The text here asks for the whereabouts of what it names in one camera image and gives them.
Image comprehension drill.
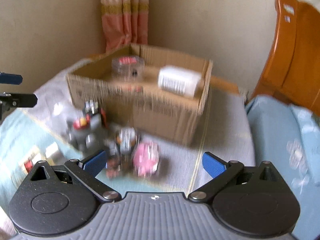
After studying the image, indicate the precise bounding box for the grey cartoon figurine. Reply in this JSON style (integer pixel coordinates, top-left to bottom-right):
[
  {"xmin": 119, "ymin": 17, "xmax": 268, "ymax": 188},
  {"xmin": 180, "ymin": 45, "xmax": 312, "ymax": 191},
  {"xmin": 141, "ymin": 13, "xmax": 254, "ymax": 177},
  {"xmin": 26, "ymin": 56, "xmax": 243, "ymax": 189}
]
[{"xmin": 66, "ymin": 116, "xmax": 105, "ymax": 153}]

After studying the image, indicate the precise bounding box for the small silver item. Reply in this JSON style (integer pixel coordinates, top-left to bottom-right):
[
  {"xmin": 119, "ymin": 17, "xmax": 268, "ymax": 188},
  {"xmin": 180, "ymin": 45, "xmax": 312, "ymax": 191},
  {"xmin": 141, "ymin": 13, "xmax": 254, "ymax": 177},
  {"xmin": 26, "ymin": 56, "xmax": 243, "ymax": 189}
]
[{"xmin": 106, "ymin": 127, "xmax": 139, "ymax": 178}]

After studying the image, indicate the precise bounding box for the pink candy wrapper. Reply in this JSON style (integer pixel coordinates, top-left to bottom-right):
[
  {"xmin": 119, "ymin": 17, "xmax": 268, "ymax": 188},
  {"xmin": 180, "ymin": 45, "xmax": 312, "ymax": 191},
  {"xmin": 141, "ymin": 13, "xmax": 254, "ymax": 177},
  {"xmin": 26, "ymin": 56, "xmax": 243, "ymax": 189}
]
[{"xmin": 133, "ymin": 142, "xmax": 160, "ymax": 177}]

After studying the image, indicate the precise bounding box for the clear plastic jar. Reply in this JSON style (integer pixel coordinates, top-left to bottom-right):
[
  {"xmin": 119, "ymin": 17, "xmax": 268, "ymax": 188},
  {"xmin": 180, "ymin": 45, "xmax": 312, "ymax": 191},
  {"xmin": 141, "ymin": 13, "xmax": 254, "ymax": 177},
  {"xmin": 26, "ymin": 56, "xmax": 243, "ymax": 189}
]
[{"xmin": 45, "ymin": 89, "xmax": 75, "ymax": 133}]

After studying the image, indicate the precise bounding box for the pill bottle silver cap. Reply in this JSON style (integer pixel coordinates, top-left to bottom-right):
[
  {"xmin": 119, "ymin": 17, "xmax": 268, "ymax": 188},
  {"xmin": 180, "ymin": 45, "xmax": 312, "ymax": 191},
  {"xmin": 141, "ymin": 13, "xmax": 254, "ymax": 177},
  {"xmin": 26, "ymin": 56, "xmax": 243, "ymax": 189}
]
[{"xmin": 24, "ymin": 139, "xmax": 61, "ymax": 176}]

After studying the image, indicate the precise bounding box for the light blue floral pillow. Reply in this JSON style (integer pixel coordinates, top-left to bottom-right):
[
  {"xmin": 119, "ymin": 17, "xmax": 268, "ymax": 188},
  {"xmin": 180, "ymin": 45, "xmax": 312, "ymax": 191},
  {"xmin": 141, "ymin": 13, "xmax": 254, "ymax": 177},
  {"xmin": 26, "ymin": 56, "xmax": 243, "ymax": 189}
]
[{"xmin": 245, "ymin": 95, "xmax": 319, "ymax": 239}]

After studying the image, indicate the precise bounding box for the white plastic box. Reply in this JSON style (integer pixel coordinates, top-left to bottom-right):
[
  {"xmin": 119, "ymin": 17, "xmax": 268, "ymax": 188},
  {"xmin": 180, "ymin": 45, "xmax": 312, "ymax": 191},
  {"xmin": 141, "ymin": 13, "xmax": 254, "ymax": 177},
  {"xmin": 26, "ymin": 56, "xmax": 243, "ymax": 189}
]
[{"xmin": 157, "ymin": 66, "xmax": 202, "ymax": 98}]

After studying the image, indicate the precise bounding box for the brown cardboard box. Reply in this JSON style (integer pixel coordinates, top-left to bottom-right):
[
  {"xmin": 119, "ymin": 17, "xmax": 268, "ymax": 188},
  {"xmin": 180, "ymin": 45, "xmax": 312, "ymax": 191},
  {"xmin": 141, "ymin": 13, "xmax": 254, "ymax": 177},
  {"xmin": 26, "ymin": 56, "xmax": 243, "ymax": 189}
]
[{"xmin": 66, "ymin": 44, "xmax": 213, "ymax": 146}]

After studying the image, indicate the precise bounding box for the clear round case red label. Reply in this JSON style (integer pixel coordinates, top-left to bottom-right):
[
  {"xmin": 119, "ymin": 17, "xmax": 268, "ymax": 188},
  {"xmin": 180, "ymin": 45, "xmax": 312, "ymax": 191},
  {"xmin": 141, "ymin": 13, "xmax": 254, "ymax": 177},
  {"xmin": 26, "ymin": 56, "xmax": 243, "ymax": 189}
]
[{"xmin": 112, "ymin": 56, "xmax": 145, "ymax": 82}]

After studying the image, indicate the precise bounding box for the wooden headboard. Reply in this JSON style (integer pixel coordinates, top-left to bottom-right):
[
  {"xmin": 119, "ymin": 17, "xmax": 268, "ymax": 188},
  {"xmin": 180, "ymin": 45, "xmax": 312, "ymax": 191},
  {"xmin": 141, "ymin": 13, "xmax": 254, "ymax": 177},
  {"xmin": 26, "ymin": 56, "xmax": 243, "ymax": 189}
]
[{"xmin": 252, "ymin": 0, "xmax": 319, "ymax": 114}]

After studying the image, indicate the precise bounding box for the pink beige curtain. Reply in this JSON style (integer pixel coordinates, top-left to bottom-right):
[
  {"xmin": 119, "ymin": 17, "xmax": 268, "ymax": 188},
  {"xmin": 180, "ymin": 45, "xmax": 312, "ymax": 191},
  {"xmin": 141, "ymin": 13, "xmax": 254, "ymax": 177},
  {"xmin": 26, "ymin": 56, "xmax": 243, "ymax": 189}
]
[{"xmin": 100, "ymin": 0, "xmax": 149, "ymax": 51}]

